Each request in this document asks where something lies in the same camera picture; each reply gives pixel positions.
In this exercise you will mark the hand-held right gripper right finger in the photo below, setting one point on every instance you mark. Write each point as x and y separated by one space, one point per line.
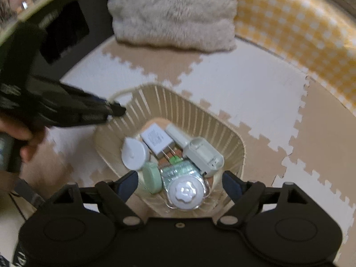
230 185

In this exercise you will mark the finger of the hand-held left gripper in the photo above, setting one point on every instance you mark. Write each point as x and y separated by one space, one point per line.
115 110

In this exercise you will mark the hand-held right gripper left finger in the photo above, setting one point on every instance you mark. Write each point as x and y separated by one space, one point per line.
128 185

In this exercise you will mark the white round plastic lid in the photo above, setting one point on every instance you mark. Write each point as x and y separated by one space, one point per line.
136 154

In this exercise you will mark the white plastic handheld device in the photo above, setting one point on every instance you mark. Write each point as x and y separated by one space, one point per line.
203 155

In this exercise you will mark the clear spotlight bulb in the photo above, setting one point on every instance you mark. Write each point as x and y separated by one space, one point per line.
186 193

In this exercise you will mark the white plug adapter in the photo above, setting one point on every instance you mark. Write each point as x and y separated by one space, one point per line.
155 139

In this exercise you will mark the clear plastic blister pack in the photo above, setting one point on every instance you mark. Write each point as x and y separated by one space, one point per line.
178 172

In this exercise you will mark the cream plastic woven basket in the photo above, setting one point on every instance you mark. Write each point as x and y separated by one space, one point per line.
194 111

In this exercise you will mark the person's left hand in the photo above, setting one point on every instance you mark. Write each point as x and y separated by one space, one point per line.
16 130

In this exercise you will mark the black cabinet with cutout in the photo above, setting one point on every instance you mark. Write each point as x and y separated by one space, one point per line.
69 19

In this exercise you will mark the beige white foam puzzle mat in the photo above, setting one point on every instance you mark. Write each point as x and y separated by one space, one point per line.
236 83

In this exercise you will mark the large fluffy white pillow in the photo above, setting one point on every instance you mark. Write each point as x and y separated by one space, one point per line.
172 14

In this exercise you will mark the yellow checked bed cover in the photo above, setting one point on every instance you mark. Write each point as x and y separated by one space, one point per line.
300 27

